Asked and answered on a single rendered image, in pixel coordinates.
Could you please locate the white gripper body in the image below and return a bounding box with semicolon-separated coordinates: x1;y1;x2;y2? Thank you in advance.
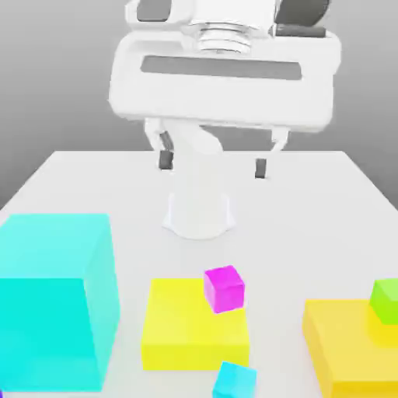
107;30;343;134

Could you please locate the small magenta cube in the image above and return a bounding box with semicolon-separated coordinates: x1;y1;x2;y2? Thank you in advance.
203;264;246;314

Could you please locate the small green cube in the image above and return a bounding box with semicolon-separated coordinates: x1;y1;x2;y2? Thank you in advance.
368;278;398;326

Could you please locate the small cyan cube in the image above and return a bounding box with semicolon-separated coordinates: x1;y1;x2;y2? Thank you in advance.
211;361;258;398

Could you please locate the large yellow box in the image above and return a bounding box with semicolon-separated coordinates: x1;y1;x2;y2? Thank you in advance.
141;278;250;372

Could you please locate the large cyan box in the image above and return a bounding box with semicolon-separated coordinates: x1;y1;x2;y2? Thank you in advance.
0;213;121;393

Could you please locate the large orange box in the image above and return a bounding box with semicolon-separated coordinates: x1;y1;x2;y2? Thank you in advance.
302;298;398;398

